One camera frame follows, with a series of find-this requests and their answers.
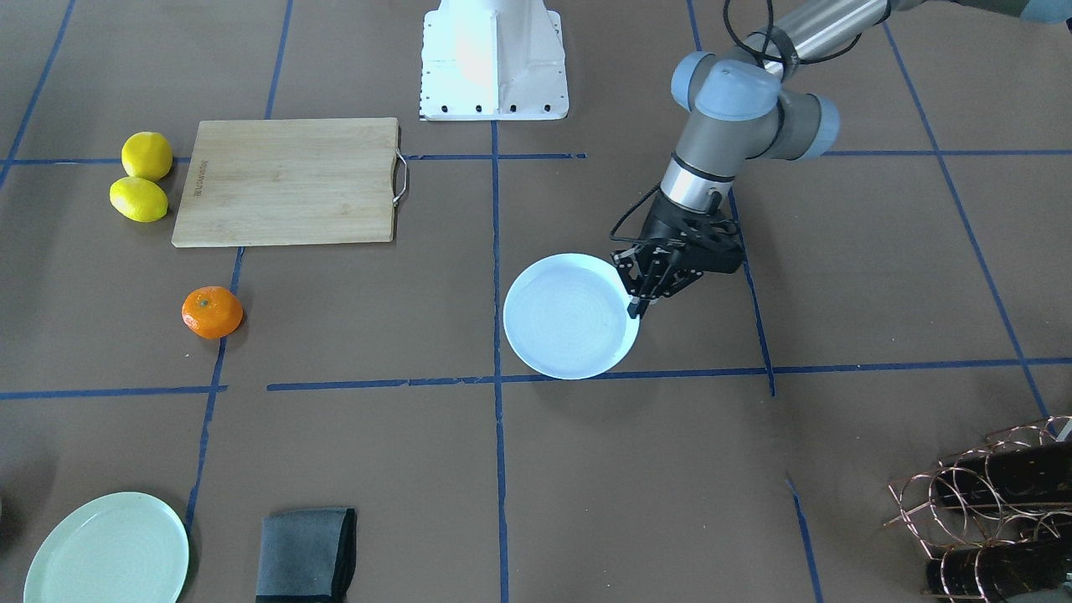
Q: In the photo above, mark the orange mandarin fruit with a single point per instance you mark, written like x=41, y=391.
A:
x=212, y=312

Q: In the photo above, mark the light blue plate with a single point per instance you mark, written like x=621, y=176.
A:
x=567, y=317

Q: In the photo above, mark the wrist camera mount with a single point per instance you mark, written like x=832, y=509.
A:
x=711, y=244

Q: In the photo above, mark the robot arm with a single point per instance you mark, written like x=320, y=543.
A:
x=738, y=109

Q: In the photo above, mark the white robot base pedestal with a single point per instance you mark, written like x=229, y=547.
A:
x=493, y=60

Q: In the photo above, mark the wooden cutting board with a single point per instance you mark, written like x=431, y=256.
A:
x=291, y=182

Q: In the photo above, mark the lower yellow lemon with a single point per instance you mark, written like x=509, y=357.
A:
x=138, y=199

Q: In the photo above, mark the copper wire bottle rack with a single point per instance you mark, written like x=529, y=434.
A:
x=993, y=521

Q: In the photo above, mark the yellow lemon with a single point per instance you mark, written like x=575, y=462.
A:
x=138, y=199
x=147, y=155

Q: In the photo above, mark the upper yellow lemon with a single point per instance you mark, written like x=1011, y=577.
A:
x=147, y=155

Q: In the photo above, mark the light green plate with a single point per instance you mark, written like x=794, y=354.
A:
x=123, y=547

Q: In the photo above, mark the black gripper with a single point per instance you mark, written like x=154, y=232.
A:
x=662, y=226

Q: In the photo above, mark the folded grey cloth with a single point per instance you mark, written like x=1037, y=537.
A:
x=307, y=555

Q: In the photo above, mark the dark wine bottle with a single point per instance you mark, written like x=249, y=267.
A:
x=1021, y=572
x=1030, y=479

